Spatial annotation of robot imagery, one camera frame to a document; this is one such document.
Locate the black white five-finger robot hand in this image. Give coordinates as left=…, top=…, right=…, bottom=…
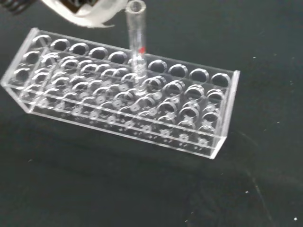
left=0, top=0, right=128, bottom=28

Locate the clear acrylic test tube rack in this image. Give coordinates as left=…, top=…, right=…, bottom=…
left=0, top=27, right=241, bottom=159

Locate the black bench cloth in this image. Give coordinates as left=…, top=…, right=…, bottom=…
left=0, top=0, right=303, bottom=227

